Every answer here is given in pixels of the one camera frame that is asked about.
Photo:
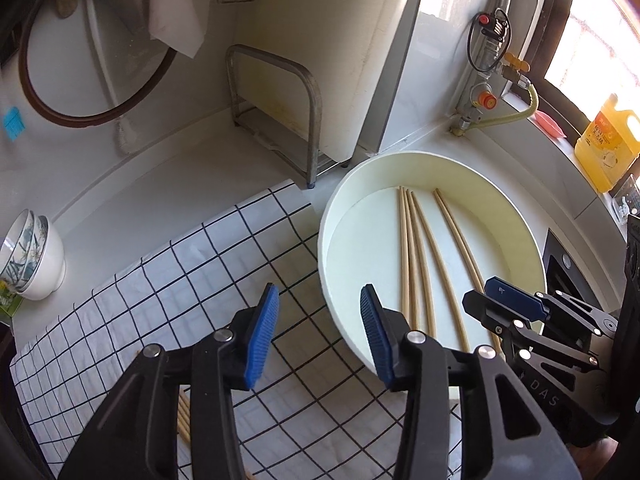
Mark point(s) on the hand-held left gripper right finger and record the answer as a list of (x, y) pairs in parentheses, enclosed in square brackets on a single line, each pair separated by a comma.
[(375, 335)]

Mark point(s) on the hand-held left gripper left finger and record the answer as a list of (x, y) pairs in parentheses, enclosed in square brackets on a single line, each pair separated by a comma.
[(262, 330)]

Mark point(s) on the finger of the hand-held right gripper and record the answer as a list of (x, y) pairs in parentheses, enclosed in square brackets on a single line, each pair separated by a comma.
[(515, 300), (492, 312)]

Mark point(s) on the pile of wooden chopsticks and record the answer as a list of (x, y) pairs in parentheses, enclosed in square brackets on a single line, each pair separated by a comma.
[(407, 260)]

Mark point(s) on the white round basin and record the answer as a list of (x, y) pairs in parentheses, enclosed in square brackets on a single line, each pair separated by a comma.
[(360, 230)]

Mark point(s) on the black gas stove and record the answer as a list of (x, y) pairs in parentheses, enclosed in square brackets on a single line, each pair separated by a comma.
[(565, 270)]

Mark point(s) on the black checked white cloth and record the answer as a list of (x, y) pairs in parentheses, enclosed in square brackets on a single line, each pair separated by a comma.
[(150, 300)]

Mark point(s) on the clear plastic holder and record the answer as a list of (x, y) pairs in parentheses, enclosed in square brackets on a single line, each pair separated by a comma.
[(625, 200)]

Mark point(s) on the yellow oil bottle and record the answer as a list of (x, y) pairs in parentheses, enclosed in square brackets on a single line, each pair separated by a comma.
[(605, 150)]

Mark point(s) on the pink plastic dish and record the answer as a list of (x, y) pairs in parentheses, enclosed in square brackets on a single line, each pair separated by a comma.
[(550, 125)]

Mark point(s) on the orange gas regulator knob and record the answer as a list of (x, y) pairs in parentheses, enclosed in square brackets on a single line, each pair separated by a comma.
[(486, 100)]

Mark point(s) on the metal cutting board rack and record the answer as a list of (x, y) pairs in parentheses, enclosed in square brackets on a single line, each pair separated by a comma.
[(315, 125)]

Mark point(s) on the white ceramic bowl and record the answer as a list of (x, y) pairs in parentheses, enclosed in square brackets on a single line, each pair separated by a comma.
[(47, 265)]

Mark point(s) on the blue patterned bowl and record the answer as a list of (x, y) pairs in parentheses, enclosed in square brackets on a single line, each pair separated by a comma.
[(22, 250)]

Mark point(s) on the yellow green pouch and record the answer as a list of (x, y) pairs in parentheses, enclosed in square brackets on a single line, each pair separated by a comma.
[(7, 300)]

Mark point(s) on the white cutting board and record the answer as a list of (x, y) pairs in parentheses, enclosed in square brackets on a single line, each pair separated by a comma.
[(370, 60)]

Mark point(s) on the dark-framed window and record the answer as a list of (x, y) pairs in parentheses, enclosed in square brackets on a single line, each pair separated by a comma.
[(590, 25)]

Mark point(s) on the grey hanging rag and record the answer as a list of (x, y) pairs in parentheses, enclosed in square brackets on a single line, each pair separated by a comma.
[(177, 5)]

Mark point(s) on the wooden spatula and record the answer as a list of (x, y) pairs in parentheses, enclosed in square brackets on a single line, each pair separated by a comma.
[(65, 2)]

